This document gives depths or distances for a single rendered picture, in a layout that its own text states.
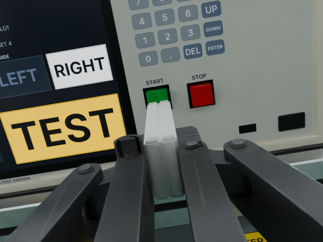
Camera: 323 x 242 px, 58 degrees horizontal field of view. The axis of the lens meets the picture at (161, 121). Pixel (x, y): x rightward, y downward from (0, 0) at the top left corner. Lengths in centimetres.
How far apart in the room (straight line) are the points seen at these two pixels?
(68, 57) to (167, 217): 16
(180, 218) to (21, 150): 16
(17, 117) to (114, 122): 8
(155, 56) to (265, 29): 9
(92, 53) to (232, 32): 12
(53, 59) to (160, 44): 9
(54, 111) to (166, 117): 14
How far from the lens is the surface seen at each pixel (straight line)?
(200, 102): 25
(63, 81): 26
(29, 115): 28
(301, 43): 28
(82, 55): 25
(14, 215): 29
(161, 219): 27
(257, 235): 27
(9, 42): 27
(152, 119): 16
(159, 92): 25
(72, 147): 28
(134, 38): 25
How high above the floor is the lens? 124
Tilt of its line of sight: 18 degrees down
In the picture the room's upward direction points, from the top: 10 degrees counter-clockwise
